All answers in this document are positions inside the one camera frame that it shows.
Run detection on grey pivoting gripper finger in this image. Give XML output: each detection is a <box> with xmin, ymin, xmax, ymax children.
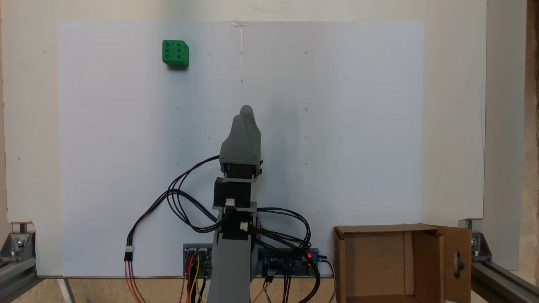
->
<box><xmin>239</xmin><ymin>105</ymin><xmax>262</xmax><ymax>149</ymax></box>

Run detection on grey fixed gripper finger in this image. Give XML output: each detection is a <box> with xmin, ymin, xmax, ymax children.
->
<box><xmin>219</xmin><ymin>114</ymin><xmax>262</xmax><ymax>157</ymax></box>

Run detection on green dice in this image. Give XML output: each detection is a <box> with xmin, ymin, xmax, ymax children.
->
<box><xmin>162</xmin><ymin>40</ymin><xmax>190</xmax><ymax>68</ymax></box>

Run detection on white paper sheet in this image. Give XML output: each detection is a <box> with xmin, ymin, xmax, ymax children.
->
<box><xmin>56</xmin><ymin>20</ymin><xmax>424</xmax><ymax>279</ymax></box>

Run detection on blue circuit board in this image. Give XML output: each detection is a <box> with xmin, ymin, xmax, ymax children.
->
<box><xmin>257</xmin><ymin>247</ymin><xmax>322</xmax><ymax>279</ymax></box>

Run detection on brown cardboard box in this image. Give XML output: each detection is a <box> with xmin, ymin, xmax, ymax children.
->
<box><xmin>333</xmin><ymin>223</ymin><xmax>472</xmax><ymax>303</ymax></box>

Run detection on black gripper servo cables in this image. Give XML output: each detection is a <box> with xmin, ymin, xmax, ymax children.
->
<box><xmin>166</xmin><ymin>155</ymin><xmax>235</xmax><ymax>234</ymax></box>

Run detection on black shoulder servo cables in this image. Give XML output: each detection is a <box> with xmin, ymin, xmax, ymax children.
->
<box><xmin>248</xmin><ymin>206</ymin><xmax>323</xmax><ymax>303</ymax></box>

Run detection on circuit board with jumper wires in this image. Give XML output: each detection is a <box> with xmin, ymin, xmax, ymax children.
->
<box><xmin>183</xmin><ymin>243</ymin><xmax>213</xmax><ymax>281</ymax></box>

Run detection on yellow green blue jumper wires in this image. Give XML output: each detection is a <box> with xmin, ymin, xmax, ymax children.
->
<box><xmin>184</xmin><ymin>252</ymin><xmax>208</xmax><ymax>303</ymax></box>

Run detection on black cable with white connector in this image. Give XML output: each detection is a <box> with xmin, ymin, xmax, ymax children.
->
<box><xmin>124</xmin><ymin>189</ymin><xmax>224</xmax><ymax>262</ymax></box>

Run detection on orange and red wires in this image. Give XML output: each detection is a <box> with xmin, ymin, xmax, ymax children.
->
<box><xmin>124</xmin><ymin>260</ymin><xmax>147</xmax><ymax>303</ymax></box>

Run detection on metal corner bracket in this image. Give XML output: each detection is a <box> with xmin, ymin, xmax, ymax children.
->
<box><xmin>458</xmin><ymin>218</ymin><xmax>493</xmax><ymax>263</ymax></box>
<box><xmin>0</xmin><ymin>222</ymin><xmax>37</xmax><ymax>258</ymax></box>

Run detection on aluminium frame post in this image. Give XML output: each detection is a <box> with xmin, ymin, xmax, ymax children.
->
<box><xmin>0</xmin><ymin>255</ymin><xmax>38</xmax><ymax>303</ymax></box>
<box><xmin>470</xmin><ymin>260</ymin><xmax>539</xmax><ymax>303</ymax></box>

